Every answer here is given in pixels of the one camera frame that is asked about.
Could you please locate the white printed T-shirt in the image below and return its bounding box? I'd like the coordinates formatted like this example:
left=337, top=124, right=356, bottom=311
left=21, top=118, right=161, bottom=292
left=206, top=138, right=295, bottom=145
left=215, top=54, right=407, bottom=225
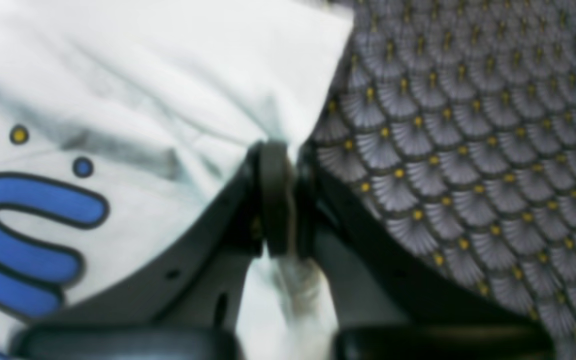
left=0, top=0, right=355, bottom=360

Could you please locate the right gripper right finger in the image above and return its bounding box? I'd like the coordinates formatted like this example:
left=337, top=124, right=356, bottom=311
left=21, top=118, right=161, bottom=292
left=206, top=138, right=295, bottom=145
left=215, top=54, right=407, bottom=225
left=295, top=145, right=534, bottom=331

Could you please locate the patterned grey tablecloth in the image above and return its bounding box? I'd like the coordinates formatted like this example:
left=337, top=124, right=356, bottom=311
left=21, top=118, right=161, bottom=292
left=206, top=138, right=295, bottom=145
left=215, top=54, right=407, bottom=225
left=313, top=0, right=576, bottom=360

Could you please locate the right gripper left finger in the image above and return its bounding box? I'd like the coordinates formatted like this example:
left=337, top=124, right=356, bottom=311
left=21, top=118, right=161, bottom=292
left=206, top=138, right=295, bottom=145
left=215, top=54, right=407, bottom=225
left=43, top=142, right=294, bottom=328

